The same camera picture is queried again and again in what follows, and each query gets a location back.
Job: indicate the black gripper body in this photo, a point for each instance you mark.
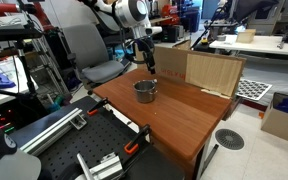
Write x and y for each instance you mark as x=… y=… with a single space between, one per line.
x=147 y=55

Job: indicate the long aluminium extrusion rail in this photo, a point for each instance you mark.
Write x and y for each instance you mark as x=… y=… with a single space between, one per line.
x=50 y=131

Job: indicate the grey office chair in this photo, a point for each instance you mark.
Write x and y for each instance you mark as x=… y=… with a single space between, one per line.
x=84 y=46

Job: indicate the small aluminium corner bracket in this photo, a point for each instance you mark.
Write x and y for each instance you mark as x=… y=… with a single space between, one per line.
x=79 y=121

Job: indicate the light wooden box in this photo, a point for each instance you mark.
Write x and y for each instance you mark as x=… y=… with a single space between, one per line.
x=245 y=36

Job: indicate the black table leg frame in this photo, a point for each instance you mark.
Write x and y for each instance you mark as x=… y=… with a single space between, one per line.
x=204 y=163

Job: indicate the blue cloth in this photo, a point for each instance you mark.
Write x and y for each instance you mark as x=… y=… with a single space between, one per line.
x=2 y=81

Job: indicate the aluminium mount bracket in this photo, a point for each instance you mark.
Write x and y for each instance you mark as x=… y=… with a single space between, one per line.
x=100 y=166

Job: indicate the white side table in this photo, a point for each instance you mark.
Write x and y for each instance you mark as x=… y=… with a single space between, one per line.
x=4 y=98

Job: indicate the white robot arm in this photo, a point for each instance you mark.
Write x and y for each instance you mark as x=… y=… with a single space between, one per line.
x=130 y=13

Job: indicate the brown cardboard sheet red print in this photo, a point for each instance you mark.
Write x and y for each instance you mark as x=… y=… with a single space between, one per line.
x=210 y=73

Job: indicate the black perforated breadboard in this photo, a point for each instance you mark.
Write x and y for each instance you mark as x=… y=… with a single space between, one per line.
x=94 y=143

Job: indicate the black tripod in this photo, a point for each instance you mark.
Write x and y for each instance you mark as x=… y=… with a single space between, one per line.
x=24 y=66

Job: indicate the long white table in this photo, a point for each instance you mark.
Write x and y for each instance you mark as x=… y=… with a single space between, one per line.
x=267 y=45

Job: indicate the white perforated crate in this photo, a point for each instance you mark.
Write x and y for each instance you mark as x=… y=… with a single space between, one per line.
x=254 y=89

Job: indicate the stainless steel pot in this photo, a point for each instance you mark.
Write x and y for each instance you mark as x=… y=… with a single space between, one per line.
x=144 y=93

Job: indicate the open cardboard box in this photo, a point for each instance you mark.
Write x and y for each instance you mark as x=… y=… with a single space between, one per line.
x=280 y=128

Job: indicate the black stereo camera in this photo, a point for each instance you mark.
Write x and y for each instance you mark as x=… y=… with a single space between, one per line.
x=14 y=33

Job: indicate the red robot arm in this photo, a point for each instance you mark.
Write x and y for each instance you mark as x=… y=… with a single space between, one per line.
x=4 y=7

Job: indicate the grey and black cap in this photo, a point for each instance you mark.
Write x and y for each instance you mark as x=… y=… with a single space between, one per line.
x=10 y=166

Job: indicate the metal step ladder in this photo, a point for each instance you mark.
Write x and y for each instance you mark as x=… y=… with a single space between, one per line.
x=50 y=66

